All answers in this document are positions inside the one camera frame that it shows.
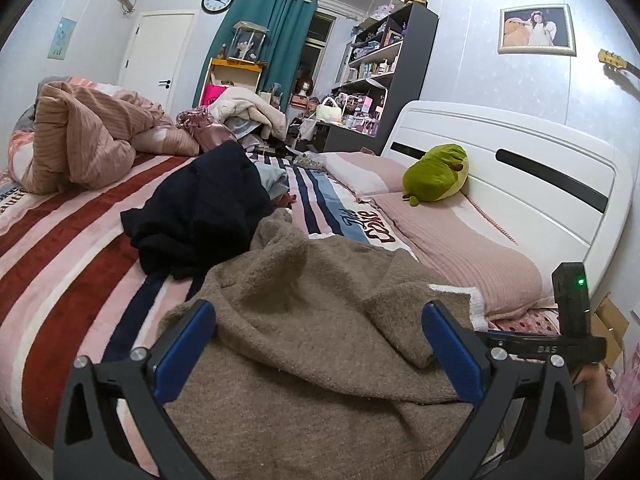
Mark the beige clothes pile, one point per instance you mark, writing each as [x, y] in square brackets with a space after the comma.
[250, 107]

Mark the small wall poster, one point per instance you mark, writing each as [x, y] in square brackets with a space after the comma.
[63, 37]

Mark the pink ribbed quilt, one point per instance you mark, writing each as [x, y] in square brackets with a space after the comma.
[75, 135]

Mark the large pink pillow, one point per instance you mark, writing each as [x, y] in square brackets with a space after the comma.
[465, 255]

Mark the green plush toy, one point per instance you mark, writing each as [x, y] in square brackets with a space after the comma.
[437, 172]

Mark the pink dotted bedsheet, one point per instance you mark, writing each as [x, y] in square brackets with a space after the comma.
[530, 321]

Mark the black round wall clock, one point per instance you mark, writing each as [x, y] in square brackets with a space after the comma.
[217, 0]

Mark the pink satin cloth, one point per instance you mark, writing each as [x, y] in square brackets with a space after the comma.
[207, 127]

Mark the striped red pink blanket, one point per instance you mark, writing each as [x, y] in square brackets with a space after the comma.
[65, 265]

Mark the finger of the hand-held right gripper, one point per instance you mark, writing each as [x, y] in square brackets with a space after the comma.
[502, 337]

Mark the glass display case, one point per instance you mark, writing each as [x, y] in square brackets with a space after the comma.
[248, 42]

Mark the person's right hand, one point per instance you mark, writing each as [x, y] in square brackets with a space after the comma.
[595, 390]

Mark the white door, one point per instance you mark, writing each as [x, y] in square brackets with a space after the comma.
[155, 60]

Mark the teal curtain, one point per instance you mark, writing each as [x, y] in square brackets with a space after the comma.
[280, 45]

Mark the dark navy garment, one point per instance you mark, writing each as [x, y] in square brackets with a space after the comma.
[200, 210]

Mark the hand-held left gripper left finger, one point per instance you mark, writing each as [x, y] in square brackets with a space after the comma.
[184, 347]

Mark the white bed headboard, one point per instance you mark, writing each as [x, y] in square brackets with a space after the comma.
[530, 195]

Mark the dark grey bookshelf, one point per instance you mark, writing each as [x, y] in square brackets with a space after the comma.
[410, 65]

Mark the white handbag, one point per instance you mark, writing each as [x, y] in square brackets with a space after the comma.
[330, 110]

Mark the yellow shelf unit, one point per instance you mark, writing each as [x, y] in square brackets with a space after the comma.
[235, 71]

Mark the framed wall photo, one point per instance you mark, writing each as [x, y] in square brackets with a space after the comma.
[537, 29]

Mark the clear acrylic display box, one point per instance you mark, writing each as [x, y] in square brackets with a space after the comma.
[387, 6]

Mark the pink bag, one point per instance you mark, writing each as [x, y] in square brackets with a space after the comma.
[212, 95]

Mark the yellow guitar headstock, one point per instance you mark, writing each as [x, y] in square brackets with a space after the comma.
[612, 59]

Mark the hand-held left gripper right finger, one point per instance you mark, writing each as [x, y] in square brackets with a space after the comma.
[452, 355]

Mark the small pink pillow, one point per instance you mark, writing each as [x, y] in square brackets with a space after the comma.
[362, 172]

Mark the brown wig on stand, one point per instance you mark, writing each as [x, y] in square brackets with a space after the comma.
[306, 85]

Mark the person's right forearm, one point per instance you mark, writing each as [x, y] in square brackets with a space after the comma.
[607, 432]

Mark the window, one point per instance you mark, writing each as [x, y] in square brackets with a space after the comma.
[317, 45]

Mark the cardboard box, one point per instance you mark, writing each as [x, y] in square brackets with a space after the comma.
[612, 325]

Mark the light blue garment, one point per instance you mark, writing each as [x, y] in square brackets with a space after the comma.
[272, 180]

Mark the brown fuzzy sweater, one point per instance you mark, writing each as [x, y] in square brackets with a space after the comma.
[310, 345]

